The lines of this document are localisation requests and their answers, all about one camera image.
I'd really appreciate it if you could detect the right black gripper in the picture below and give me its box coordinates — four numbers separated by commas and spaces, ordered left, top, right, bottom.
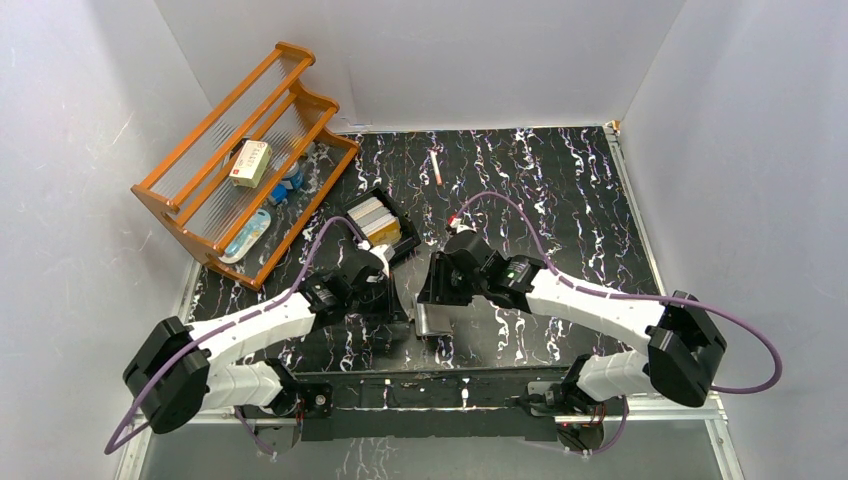
415, 251, 487, 307

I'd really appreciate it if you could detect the silver metal card holder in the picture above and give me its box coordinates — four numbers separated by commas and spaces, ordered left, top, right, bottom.
410, 297, 454, 338

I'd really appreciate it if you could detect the black card tray box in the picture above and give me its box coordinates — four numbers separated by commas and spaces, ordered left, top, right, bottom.
343, 187, 421, 266

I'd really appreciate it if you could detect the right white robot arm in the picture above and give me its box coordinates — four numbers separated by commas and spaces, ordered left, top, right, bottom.
417, 230, 727, 416

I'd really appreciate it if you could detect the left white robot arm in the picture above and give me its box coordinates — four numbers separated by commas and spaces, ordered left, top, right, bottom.
122, 245, 404, 434

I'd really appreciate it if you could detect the white card stack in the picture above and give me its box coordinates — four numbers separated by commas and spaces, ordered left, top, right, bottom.
347, 196, 391, 230

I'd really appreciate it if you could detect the pink white pen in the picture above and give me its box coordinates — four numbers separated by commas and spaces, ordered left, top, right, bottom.
429, 150, 443, 186

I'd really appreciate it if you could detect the light blue blister pack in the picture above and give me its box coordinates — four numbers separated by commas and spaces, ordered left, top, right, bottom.
220, 208, 272, 265

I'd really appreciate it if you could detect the blue small bottle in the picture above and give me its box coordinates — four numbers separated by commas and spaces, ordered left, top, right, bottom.
268, 162, 304, 205

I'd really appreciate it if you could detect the orange wooden shelf rack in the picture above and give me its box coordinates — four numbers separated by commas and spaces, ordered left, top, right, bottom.
131, 42, 359, 289

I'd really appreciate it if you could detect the cream medicine box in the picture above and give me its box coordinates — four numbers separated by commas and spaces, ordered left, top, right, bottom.
229, 140, 272, 188

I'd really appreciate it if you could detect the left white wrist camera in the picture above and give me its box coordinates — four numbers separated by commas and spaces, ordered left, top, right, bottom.
357, 240, 395, 275

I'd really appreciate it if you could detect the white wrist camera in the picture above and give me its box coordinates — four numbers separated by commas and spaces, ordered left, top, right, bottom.
357, 240, 395, 275
446, 215, 477, 237

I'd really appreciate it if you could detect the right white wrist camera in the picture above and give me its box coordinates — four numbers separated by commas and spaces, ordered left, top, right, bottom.
446, 215, 477, 237

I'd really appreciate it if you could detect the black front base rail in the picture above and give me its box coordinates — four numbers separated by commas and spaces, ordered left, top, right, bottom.
296, 366, 569, 441

